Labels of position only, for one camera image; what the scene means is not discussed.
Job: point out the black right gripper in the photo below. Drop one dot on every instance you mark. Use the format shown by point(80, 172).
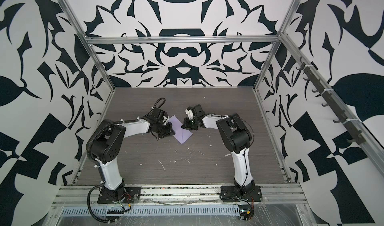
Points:
point(187, 126)

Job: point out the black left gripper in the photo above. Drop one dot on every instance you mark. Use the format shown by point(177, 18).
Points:
point(170, 132)

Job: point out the lilac square paper sheet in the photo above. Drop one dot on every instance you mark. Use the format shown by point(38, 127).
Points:
point(181, 135)

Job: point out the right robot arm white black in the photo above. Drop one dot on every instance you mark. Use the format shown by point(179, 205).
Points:
point(234, 133)

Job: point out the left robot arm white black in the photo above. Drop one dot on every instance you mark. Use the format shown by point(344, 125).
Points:
point(104, 145)

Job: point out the aluminium horizontal back bar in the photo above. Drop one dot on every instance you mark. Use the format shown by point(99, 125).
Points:
point(180, 39)

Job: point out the small green circuit board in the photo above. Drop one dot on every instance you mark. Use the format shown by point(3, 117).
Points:
point(246, 212)

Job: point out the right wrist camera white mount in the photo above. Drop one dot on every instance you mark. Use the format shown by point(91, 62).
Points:
point(190, 114)

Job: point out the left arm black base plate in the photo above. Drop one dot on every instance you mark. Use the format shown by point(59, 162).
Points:
point(118, 194)

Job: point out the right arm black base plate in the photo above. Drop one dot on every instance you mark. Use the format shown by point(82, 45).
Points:
point(236, 193)

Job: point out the white slotted cable duct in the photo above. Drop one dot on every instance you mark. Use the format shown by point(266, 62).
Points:
point(187, 210)

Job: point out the aluminium frame corner post left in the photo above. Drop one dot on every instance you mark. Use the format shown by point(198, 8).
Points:
point(65, 6)

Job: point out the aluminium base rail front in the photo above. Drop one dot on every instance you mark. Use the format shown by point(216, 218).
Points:
point(169, 195)

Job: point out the hook rail on right wall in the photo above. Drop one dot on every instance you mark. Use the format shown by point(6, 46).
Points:
point(333, 101)

